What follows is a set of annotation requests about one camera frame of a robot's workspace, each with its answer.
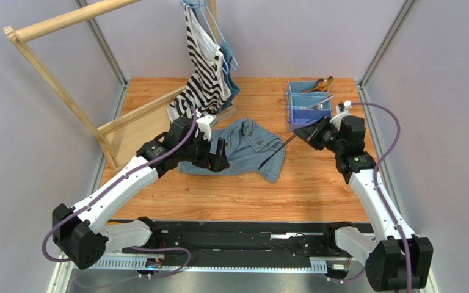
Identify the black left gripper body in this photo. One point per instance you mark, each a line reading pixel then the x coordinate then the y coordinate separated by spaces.
pixel 198 152

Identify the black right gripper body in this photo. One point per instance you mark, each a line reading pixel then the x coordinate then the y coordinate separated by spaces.
pixel 316 133

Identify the black plastic knife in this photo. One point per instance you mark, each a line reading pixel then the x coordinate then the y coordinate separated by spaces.
pixel 276 151

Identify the silver metal fork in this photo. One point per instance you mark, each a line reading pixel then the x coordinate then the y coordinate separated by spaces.
pixel 318 106

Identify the silver metal knife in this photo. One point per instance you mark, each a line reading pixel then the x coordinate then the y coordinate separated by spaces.
pixel 327 99

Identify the gold metal spoon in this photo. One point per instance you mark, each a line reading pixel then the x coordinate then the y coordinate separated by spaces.
pixel 328 82

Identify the dark blue plastic knife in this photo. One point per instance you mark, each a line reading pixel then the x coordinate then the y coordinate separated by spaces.
pixel 313 120

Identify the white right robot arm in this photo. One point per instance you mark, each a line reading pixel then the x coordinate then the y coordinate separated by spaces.
pixel 397 259

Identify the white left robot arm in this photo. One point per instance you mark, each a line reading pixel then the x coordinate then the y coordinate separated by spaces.
pixel 82 231

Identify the blue three-compartment organizer tray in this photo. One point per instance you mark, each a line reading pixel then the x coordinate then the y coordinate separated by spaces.
pixel 294 97

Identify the light blue denim jacket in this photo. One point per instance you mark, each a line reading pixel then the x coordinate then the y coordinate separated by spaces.
pixel 247 145

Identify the black white striped top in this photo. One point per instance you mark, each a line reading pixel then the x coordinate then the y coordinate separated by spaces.
pixel 205 89

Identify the teal hanging garment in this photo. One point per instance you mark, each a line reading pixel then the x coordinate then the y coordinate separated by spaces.
pixel 230 77

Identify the wooden clothes rack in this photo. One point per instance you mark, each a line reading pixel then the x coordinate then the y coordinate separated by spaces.
pixel 40 137

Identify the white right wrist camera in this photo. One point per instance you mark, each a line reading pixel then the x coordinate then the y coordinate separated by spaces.
pixel 342 110

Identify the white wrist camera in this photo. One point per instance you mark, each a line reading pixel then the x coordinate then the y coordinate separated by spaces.
pixel 342 110
pixel 206 124

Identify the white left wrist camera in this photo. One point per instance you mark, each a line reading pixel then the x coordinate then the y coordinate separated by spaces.
pixel 206 124

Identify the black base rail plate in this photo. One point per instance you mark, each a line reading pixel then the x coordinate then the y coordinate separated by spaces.
pixel 274 245

